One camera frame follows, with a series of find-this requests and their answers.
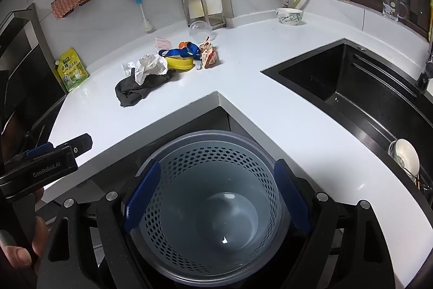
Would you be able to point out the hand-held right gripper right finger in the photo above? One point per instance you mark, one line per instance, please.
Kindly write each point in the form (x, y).
(291, 197)

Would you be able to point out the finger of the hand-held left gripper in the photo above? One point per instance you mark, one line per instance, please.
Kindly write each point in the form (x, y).
(83, 141)
(39, 150)

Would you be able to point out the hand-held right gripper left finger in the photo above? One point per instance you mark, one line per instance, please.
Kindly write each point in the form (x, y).
(142, 197)

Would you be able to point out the grey perforated waste bin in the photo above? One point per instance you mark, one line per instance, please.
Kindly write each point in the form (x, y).
(209, 180)

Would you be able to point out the black cloth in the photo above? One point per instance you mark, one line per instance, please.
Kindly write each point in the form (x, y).
(135, 89)

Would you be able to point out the white paper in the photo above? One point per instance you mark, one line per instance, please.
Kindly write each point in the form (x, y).
(152, 64)

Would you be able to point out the blue ribbon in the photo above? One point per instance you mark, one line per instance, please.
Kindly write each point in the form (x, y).
(176, 52)

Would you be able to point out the beige snack wrapper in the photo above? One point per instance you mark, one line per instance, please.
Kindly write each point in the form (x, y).
(208, 55)

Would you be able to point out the person's left hand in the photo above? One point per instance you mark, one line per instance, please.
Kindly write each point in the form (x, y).
(40, 234)

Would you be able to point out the green yellow seasoning pouch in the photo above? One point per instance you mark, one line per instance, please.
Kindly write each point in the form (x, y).
(71, 70)

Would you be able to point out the steel kitchen appliance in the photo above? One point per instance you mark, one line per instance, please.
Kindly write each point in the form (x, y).
(23, 65)

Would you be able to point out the white bowl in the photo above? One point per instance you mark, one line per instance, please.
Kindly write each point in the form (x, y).
(406, 153)

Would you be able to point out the black kitchen sink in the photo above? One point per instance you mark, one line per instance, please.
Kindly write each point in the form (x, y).
(338, 82)

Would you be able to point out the pink paper receipt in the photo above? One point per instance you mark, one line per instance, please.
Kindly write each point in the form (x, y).
(160, 43)

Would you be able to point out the blue white bottle brush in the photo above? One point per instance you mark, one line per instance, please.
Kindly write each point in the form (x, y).
(146, 25)

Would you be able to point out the orange striped cloth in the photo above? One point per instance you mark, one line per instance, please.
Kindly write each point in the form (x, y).
(69, 1)

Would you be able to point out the clear plastic cup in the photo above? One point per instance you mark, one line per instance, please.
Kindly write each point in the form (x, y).
(199, 29)

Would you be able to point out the patterned ceramic bowl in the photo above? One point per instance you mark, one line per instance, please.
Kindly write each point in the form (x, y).
(289, 18)

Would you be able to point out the metal board rack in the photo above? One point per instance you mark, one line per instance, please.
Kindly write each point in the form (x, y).
(216, 20)

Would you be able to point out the metal faucet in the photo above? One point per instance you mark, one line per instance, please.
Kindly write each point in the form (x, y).
(424, 75)

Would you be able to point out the printed glass mug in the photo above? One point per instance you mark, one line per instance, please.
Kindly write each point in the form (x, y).
(392, 6)

